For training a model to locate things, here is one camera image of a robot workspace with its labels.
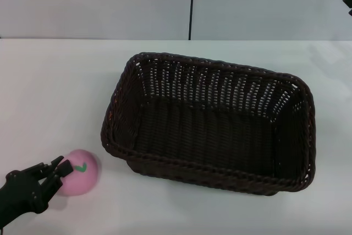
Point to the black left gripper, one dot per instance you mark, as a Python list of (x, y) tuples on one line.
[(22, 191)]

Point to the pink peach toy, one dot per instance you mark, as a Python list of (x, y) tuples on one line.
[(81, 181)]

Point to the dark brown woven basket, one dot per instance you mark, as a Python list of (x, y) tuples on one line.
[(209, 136)]

